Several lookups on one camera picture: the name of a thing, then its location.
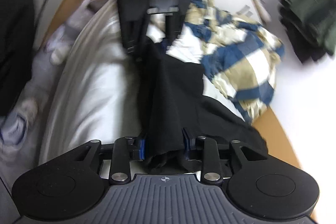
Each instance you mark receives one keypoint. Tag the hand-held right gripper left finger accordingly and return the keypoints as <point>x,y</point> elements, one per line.
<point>141,150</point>

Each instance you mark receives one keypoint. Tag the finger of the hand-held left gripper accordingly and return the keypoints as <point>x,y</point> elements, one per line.
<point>132,32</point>
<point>173,24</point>

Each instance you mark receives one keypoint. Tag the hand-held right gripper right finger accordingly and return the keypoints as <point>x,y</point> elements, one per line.
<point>187,145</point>

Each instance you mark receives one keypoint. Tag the black pants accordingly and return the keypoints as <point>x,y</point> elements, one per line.
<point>178,98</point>

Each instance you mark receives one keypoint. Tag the green hanging clothes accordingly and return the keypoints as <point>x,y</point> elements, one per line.
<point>312,8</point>

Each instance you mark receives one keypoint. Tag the white sneaker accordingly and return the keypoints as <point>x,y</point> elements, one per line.
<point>18,119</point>
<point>61,43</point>

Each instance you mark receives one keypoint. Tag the blue beige checked duvet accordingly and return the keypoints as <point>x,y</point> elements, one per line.
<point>249,61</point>

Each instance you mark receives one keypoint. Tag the person's dark clothing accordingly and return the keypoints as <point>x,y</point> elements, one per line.
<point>14,43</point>

